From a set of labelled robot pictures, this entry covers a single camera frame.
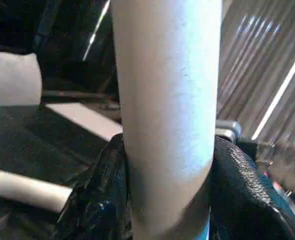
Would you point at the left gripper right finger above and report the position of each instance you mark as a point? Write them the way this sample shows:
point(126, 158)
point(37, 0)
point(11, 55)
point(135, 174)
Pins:
point(247, 200)

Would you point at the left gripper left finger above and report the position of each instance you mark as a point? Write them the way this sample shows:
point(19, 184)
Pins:
point(100, 200)

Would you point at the white plastic table leg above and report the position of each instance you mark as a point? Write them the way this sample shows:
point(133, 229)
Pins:
point(167, 100)
point(27, 189)

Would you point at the black work mat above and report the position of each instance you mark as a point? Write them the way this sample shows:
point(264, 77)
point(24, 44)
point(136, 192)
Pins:
point(32, 140)

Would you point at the grey vertical blinds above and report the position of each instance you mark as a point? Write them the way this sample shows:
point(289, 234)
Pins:
point(262, 60)

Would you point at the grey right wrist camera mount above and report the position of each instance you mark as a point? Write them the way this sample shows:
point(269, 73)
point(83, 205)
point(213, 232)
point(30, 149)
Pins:
point(228, 131)

